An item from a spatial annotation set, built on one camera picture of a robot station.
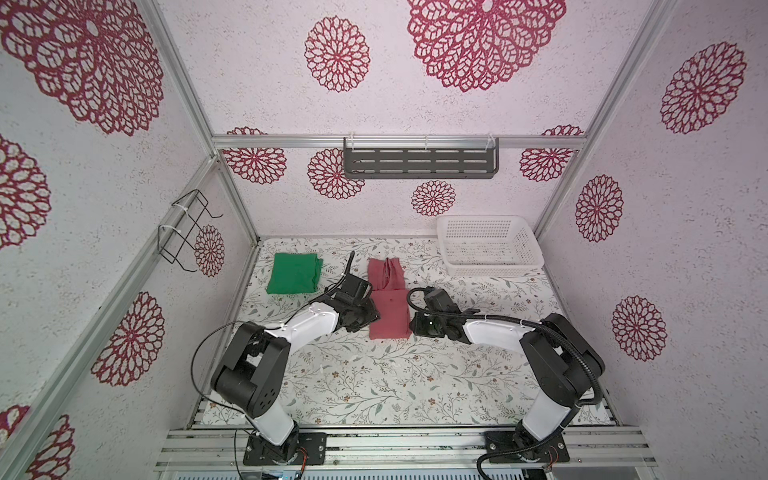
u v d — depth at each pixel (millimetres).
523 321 538
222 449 748
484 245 1200
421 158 952
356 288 730
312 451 740
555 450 727
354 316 710
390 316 931
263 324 502
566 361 472
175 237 748
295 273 1062
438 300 744
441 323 723
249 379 453
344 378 855
